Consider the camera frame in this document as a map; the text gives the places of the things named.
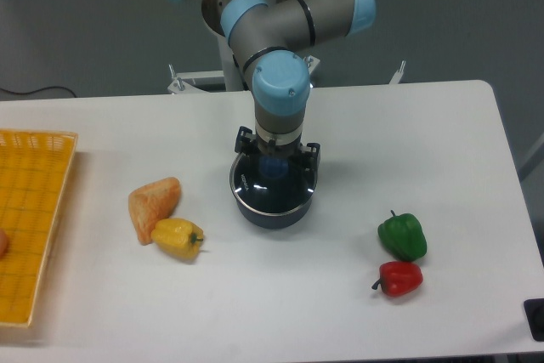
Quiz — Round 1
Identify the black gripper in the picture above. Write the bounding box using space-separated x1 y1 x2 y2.
235 126 320 173

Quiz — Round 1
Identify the glass lid blue knob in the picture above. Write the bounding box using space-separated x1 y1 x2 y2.
229 150 319 215

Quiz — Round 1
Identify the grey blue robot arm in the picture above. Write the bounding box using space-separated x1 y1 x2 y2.
216 0 377 159

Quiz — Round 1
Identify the dark blue saucepan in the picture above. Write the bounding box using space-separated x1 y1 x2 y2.
229 150 319 230

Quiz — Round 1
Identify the toy bread piece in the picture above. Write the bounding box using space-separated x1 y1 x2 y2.
128 177 182 245

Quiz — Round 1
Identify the yellow toy bell pepper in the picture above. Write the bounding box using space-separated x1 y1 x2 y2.
151 218 205 261

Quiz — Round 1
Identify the green toy bell pepper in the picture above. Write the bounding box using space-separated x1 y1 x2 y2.
377 210 428 262

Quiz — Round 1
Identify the red toy bell pepper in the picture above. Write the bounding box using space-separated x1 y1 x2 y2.
371 261 423 298

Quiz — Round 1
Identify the yellow woven basket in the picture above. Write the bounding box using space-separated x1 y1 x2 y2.
1 128 78 328

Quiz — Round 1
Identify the black table edge device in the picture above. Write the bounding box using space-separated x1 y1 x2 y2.
524 298 544 342

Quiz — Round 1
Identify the white metal base frame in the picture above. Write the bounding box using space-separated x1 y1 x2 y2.
167 55 406 95

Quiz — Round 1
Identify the black floor cable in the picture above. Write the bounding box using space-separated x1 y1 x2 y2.
0 86 78 98

